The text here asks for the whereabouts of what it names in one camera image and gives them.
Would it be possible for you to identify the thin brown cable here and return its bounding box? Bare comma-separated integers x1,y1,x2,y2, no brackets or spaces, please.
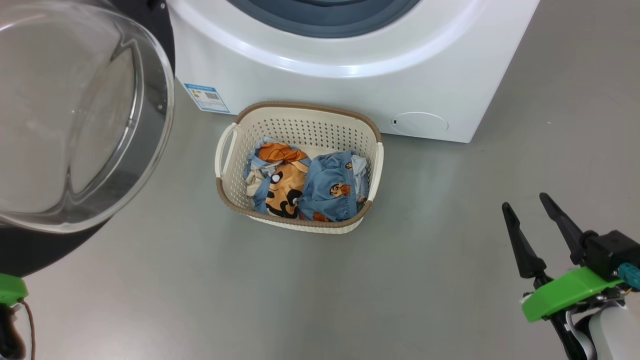
20,300,37,360

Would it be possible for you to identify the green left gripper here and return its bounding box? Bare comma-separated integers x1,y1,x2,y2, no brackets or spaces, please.
0,273,29,360

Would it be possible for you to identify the blue cartoon print garment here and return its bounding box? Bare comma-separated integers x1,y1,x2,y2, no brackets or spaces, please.
298,151,371,223

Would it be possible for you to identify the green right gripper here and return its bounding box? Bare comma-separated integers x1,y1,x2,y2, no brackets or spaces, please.
502,192,626,360

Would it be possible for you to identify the white front-load washing machine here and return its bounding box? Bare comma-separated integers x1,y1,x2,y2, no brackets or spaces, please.
166,0,542,144

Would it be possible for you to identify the black-rimmed glass washer door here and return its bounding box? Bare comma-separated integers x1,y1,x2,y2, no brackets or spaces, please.
0,0,176,278

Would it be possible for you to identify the round white filter cover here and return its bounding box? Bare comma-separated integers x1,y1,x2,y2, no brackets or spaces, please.
390,111,449,135

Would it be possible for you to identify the cream perforated laundry basket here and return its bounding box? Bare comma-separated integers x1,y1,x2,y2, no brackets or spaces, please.
215,101,385,235

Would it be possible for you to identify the blue energy label sticker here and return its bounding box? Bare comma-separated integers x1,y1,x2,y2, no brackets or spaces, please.
183,83,231,114

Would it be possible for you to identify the orange and blue cartoon garment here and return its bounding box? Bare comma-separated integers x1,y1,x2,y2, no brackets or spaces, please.
243,140,312,219

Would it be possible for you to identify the black cable with teal connector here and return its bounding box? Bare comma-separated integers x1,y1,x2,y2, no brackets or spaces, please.
617,263,640,292

